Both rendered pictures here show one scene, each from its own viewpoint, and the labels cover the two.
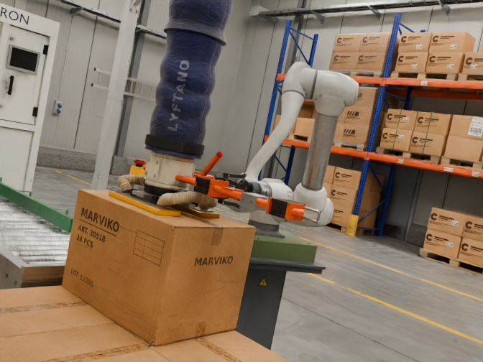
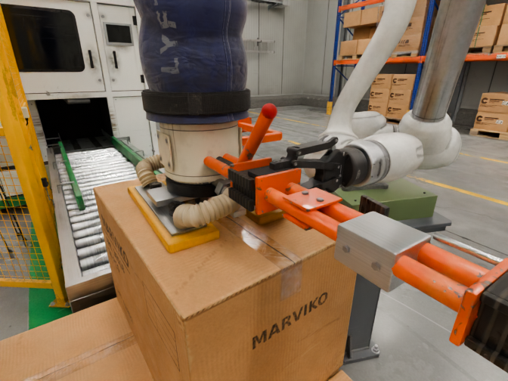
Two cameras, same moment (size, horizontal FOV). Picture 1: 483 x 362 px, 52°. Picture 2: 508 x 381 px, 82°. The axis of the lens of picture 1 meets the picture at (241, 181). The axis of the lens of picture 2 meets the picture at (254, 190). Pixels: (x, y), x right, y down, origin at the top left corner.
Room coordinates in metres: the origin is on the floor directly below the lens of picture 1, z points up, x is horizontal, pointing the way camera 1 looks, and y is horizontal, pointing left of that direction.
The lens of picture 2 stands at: (1.30, 0.02, 1.24)
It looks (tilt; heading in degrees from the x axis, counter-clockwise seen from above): 22 degrees down; 12
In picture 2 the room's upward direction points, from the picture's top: straight up
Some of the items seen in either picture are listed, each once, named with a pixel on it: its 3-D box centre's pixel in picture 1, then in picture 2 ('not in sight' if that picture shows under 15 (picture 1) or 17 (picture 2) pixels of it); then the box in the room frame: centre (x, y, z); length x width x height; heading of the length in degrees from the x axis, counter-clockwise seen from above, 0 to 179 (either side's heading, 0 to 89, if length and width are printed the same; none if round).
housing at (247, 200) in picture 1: (254, 201); (379, 247); (1.59, -0.05, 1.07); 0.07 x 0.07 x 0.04; 45
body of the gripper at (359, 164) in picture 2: (244, 191); (336, 169); (1.85, -0.02, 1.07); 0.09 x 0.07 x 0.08; 136
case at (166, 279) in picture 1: (155, 257); (212, 271); (1.91, 0.27, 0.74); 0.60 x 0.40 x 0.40; 49
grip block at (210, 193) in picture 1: (210, 186); (264, 183); (1.74, 0.10, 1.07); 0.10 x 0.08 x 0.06; 135
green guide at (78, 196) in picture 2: not in sight; (62, 167); (3.03, 1.83, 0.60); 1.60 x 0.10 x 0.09; 47
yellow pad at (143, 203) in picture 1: (144, 199); (165, 202); (1.85, 0.34, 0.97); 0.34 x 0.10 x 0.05; 45
